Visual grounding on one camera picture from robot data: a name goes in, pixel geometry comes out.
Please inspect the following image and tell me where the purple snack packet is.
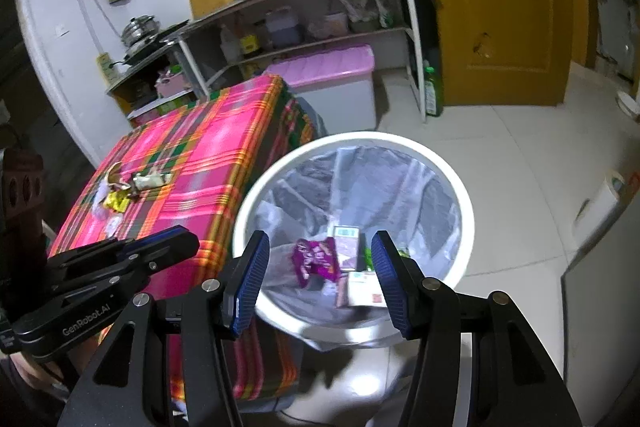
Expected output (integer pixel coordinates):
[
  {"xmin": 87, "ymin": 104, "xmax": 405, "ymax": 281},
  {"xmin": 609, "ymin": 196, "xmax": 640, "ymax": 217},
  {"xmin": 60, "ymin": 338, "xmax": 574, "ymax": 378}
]
[{"xmin": 295, "ymin": 237, "xmax": 343, "ymax": 289}]

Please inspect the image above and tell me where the white carton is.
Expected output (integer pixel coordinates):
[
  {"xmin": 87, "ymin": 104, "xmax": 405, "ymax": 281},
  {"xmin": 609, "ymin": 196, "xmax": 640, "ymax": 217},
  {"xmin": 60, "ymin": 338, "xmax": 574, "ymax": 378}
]
[{"xmin": 337, "ymin": 271, "xmax": 386, "ymax": 308}]

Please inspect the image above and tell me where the white plastic jug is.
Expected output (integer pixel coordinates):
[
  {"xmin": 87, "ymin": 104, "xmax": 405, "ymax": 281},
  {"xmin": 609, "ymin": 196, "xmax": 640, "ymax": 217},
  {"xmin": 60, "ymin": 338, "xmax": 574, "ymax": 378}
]
[{"xmin": 220, "ymin": 26, "xmax": 243, "ymax": 64}]

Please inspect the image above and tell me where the yellow label sauce bottle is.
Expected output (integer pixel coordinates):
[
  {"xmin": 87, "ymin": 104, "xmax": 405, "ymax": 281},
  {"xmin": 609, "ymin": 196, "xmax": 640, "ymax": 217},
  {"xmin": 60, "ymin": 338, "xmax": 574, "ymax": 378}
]
[{"xmin": 240, "ymin": 27, "xmax": 260, "ymax": 58}]

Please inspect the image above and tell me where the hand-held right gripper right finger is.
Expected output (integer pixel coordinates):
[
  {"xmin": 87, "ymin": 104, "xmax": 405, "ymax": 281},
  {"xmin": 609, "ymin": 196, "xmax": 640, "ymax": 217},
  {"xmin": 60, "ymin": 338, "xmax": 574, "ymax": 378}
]
[{"xmin": 371, "ymin": 229, "xmax": 583, "ymax": 427}]

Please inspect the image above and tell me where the white round bin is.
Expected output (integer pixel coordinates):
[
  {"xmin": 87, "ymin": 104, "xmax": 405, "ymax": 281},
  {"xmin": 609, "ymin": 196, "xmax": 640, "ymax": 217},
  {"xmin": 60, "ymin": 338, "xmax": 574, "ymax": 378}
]
[{"xmin": 232, "ymin": 131, "xmax": 476, "ymax": 350}]

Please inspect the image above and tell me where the white appliance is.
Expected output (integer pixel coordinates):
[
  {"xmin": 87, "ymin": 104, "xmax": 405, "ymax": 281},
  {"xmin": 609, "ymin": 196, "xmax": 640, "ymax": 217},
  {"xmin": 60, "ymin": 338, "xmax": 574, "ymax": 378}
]
[{"xmin": 560, "ymin": 192, "xmax": 640, "ymax": 427}]

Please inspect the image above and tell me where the yellow wooden door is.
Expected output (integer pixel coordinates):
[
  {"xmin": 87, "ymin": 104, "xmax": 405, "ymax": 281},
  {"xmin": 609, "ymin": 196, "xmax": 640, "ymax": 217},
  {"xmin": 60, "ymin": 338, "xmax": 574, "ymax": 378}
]
[{"xmin": 412, "ymin": 0, "xmax": 593, "ymax": 108}]

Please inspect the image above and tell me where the black induction cooker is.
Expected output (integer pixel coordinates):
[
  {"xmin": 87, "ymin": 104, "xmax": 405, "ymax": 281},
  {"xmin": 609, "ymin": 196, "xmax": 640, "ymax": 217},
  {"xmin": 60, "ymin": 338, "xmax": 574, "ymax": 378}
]
[{"xmin": 120, "ymin": 19, "xmax": 191, "ymax": 62}]

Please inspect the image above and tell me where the beige peel scrap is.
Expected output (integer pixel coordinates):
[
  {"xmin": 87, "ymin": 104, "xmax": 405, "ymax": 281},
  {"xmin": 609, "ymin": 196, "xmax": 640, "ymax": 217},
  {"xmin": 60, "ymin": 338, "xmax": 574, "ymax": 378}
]
[{"xmin": 102, "ymin": 162, "xmax": 126, "ymax": 190}]

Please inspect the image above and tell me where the pink plastic basket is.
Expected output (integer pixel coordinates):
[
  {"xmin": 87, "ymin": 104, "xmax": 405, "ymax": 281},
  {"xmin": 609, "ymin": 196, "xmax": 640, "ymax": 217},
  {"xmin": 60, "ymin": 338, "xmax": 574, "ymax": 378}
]
[{"xmin": 155, "ymin": 72, "xmax": 190, "ymax": 100}]

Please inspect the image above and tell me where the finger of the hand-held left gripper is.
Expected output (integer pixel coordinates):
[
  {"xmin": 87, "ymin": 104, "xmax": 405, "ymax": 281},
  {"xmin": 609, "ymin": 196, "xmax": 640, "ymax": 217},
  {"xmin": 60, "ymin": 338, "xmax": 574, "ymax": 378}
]
[
  {"xmin": 47, "ymin": 228, "xmax": 181, "ymax": 273},
  {"xmin": 50, "ymin": 232, "xmax": 201, "ymax": 303}
]

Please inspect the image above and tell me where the purple plastic jug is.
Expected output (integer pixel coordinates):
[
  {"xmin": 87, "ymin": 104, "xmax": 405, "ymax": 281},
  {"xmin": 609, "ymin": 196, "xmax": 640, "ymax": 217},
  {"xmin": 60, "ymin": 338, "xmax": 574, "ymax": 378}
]
[{"xmin": 265, "ymin": 9, "xmax": 301, "ymax": 50}]

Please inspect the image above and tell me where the pink carton box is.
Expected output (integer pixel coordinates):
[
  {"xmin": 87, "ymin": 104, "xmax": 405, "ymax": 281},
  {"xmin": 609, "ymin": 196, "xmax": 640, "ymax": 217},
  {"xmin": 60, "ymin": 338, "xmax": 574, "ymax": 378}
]
[{"xmin": 332, "ymin": 224, "xmax": 362, "ymax": 272}]

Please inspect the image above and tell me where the green plastic bottle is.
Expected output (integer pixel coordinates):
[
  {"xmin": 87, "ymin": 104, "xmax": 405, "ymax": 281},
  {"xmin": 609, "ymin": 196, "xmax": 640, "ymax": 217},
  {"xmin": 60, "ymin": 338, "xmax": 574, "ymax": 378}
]
[{"xmin": 422, "ymin": 61, "xmax": 445, "ymax": 116}]

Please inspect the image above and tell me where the white paper bag green print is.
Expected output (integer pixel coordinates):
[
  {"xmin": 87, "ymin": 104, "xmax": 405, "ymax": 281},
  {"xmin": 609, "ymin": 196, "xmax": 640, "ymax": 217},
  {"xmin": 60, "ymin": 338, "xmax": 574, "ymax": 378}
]
[{"xmin": 131, "ymin": 172, "xmax": 173, "ymax": 194}]

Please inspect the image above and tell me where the low grey shelf cabinet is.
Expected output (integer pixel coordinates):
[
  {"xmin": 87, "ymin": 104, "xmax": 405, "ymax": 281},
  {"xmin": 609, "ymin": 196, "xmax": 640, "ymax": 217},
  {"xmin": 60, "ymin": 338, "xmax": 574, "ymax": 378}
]
[{"xmin": 105, "ymin": 42, "xmax": 211, "ymax": 130}]

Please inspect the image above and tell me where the pink lid storage box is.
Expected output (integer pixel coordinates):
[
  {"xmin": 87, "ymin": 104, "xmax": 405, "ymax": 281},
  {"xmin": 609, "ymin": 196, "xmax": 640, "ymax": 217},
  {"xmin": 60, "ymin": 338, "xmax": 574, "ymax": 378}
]
[{"xmin": 264, "ymin": 44, "xmax": 377, "ymax": 132}]

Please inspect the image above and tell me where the pink plaid tablecloth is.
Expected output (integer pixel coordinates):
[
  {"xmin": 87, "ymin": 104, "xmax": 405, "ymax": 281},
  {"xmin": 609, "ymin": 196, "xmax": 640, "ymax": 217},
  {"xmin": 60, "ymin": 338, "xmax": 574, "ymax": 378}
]
[{"xmin": 47, "ymin": 75, "xmax": 326, "ymax": 403}]

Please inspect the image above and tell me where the yellow packet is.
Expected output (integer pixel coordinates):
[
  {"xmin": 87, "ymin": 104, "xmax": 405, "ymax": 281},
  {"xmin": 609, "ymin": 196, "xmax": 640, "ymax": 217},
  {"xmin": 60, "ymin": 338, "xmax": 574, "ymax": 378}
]
[{"xmin": 103, "ymin": 189, "xmax": 132, "ymax": 212}]

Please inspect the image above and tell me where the steel pot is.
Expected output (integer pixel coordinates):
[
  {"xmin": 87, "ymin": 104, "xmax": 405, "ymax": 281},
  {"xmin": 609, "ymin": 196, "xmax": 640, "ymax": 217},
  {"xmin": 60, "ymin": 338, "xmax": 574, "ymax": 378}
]
[{"xmin": 121, "ymin": 14, "xmax": 161, "ymax": 48}]

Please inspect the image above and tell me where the person's left forearm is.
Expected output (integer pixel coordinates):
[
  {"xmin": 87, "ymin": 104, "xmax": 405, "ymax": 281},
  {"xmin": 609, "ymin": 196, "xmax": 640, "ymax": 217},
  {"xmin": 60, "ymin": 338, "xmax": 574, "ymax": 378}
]
[{"xmin": 0, "ymin": 349, "xmax": 66, "ymax": 388}]

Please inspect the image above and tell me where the wall power strip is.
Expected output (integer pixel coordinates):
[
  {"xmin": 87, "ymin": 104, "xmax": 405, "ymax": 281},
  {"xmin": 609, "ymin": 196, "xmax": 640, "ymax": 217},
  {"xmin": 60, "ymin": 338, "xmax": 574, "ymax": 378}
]
[{"xmin": 96, "ymin": 53, "xmax": 115, "ymax": 84}]

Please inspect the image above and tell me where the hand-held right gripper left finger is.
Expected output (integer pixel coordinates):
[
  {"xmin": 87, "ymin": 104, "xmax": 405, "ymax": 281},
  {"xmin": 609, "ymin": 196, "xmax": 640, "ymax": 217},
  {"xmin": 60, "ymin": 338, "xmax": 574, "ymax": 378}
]
[{"xmin": 56, "ymin": 229, "xmax": 271, "ymax": 427}]

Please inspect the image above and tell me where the clear bin liner bag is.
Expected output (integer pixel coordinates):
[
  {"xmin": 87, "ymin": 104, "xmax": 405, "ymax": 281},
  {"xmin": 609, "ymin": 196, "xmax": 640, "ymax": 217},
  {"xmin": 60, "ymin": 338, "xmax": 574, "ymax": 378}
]
[{"xmin": 250, "ymin": 146, "xmax": 463, "ymax": 353}]

